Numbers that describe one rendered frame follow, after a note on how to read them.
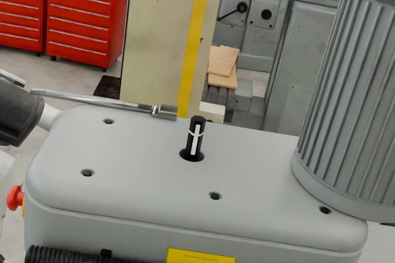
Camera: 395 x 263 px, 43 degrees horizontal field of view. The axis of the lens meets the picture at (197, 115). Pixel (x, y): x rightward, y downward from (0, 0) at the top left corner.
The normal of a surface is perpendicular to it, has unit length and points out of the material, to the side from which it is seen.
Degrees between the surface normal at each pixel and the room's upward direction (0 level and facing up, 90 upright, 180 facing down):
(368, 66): 90
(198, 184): 0
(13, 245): 0
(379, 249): 0
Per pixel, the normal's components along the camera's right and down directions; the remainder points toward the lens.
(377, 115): -0.45, 0.34
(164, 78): -0.04, 0.45
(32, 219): -0.65, 0.25
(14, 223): 0.16, -0.88
